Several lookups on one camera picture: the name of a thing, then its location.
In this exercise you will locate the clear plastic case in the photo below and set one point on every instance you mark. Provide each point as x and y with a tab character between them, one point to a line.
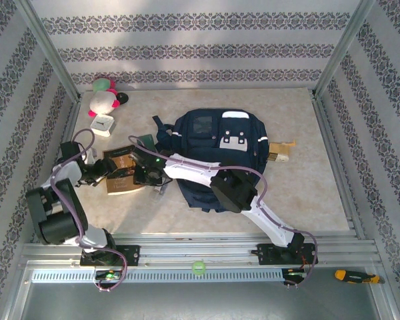
160	192

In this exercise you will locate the green pencil case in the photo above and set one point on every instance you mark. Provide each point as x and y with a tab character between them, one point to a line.
148	141

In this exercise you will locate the brown book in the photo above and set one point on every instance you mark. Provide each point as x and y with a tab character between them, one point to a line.
121	181

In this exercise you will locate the navy blue backpack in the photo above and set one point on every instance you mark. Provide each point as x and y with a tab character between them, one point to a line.
216	133

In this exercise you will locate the tan wooden board eraser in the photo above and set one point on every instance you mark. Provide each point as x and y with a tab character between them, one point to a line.
280	151

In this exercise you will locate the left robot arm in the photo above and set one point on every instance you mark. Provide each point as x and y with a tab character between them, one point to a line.
53	226

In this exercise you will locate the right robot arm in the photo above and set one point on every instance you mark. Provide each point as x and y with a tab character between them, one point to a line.
233	190

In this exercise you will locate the white square clock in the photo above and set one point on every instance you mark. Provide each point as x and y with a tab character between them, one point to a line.
102	125

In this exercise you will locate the white and pink plush toy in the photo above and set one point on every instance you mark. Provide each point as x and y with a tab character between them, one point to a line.
101	102

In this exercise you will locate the black round disc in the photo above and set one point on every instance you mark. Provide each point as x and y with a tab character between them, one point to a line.
122	98

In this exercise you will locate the green and pink plush toy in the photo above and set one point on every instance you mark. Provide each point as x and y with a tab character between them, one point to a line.
101	84

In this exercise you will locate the small controller board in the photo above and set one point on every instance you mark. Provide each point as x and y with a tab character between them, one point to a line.
108	276
295	274

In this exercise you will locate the orange and black utility knife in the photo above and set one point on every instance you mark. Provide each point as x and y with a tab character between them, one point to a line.
359	276

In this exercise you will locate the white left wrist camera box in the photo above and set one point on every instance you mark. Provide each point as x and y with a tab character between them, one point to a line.
91	156

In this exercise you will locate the aluminium side rail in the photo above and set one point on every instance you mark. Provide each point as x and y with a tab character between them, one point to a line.
72	116
326	133

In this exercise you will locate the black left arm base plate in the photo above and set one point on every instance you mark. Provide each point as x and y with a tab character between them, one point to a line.
130	255

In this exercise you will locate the aluminium mounting rail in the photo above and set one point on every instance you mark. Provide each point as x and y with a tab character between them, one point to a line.
193	251

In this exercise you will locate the aluminium frame post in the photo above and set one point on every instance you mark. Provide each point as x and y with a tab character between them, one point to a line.
341	50
50	50

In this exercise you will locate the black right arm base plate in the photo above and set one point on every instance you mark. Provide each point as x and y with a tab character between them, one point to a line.
266	255

